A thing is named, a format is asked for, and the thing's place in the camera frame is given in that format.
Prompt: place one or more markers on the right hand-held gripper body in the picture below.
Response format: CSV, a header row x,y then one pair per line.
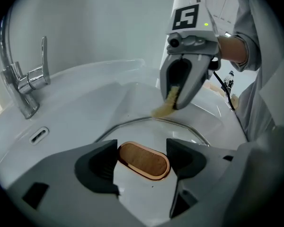
x,y
184,18

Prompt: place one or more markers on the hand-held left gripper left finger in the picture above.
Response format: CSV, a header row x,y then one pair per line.
x,y
56,171

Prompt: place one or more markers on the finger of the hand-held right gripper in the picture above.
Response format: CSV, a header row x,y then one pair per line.
x,y
198,74
163,77

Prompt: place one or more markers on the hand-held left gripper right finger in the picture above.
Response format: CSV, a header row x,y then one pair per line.
x,y
217,171

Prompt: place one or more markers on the yellow sponge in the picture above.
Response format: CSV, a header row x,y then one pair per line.
x,y
163,110

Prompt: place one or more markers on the glass lid with wooden knob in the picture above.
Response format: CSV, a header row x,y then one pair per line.
x,y
144,161

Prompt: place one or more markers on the person's right forearm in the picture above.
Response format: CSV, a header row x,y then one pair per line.
x,y
232,48

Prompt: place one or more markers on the cardboard box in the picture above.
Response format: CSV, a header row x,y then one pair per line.
x,y
215,89

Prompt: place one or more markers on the person in white coat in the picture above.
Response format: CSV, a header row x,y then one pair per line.
x,y
262,91

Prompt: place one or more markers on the white ceramic sink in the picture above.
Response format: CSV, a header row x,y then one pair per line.
x,y
85,98

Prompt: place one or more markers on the chrome faucet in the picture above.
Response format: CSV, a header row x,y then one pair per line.
x,y
26,98

